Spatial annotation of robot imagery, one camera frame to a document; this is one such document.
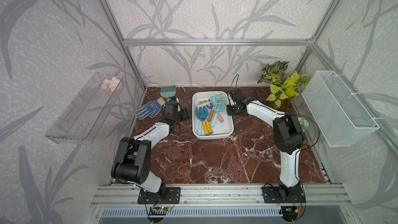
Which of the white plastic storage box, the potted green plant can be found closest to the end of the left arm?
the white plastic storage box

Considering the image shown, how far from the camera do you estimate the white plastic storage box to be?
93cm

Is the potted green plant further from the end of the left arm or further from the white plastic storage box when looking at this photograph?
the end of the left arm
